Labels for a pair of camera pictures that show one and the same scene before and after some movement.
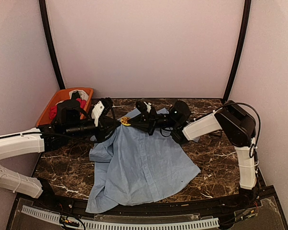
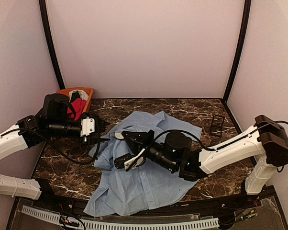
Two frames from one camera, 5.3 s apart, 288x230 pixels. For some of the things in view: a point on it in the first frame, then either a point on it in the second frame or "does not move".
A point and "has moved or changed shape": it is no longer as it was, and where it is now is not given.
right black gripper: x=149 y=121 → x=141 y=138
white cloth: x=83 y=95 does not move
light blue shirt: x=132 y=166 has moved or changed shape
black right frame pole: x=247 y=13 does not move
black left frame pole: x=42 y=8 does not move
